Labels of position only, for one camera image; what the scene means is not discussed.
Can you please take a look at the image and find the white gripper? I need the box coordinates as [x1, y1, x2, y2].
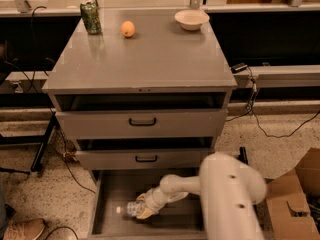
[136, 187, 173, 220]

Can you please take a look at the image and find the clear plastic water bottle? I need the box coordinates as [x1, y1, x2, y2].
[116, 200, 145, 218]

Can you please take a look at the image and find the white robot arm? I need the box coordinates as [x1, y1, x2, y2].
[136, 153, 267, 240]

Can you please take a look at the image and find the grey bottom drawer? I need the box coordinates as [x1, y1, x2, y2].
[87, 168, 207, 240]

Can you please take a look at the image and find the grey drawer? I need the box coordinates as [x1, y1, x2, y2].
[87, 168, 207, 240]
[56, 92, 227, 139]
[76, 137, 214, 170]

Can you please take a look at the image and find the grey middle drawer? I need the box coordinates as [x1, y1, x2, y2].
[76, 137, 214, 170]

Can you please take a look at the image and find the grey top drawer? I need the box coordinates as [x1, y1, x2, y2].
[56, 92, 227, 139]

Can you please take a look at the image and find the grey drawer cabinet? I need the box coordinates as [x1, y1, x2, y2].
[41, 7, 238, 240]

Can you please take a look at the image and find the black table leg right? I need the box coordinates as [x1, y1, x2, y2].
[238, 147, 249, 165]

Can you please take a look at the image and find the black table leg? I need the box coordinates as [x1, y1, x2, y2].
[238, 147, 249, 165]
[30, 114, 56, 172]

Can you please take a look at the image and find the black table leg left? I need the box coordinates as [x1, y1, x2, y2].
[30, 114, 56, 172]

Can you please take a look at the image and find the brown shoe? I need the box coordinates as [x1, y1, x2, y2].
[2, 218, 45, 240]

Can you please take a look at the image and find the cardboard box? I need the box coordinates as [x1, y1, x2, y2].
[266, 148, 320, 240]

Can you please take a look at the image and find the black power adapter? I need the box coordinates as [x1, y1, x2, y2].
[231, 63, 248, 74]

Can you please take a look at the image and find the orange fruit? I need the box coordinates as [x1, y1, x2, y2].
[121, 21, 135, 38]

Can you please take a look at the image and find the white bowl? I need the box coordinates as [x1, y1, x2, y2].
[174, 9, 209, 31]

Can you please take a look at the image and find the green soda can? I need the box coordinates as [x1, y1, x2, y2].
[80, 0, 102, 34]

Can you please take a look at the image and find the black drawer handle middle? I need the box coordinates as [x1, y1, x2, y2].
[135, 155, 158, 163]

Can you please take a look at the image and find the black drawer handle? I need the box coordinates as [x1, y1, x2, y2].
[128, 118, 157, 127]
[135, 155, 158, 163]

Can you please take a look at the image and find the black drawer handle top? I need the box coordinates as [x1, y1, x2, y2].
[128, 118, 157, 127]

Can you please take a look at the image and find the black cable on floor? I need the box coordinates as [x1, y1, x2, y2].
[225, 107, 320, 140]

